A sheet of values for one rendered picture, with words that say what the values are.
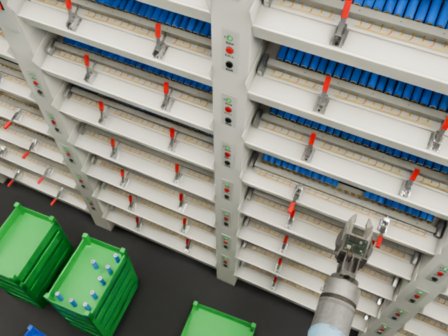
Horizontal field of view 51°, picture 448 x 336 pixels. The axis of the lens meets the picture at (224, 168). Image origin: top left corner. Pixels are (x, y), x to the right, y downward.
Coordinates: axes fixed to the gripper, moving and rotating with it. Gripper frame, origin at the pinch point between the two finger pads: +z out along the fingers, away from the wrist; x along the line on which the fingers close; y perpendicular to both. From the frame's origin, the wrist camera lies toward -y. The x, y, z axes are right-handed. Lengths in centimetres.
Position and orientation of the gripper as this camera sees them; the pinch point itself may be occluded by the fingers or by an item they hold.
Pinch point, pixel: (361, 221)
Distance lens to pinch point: 135.9
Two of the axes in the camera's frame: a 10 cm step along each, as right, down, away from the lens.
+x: -9.2, -3.2, 2.2
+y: -0.1, -5.3, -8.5
